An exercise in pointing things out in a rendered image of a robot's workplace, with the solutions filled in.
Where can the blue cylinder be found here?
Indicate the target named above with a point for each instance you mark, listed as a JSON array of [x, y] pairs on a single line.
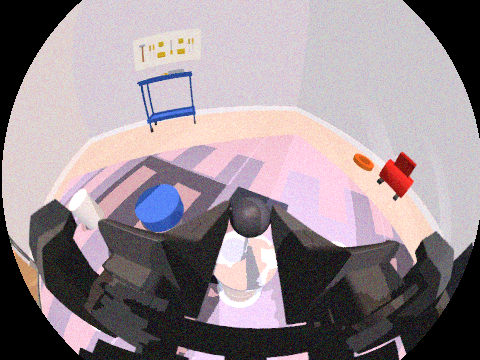
[[160, 208]]

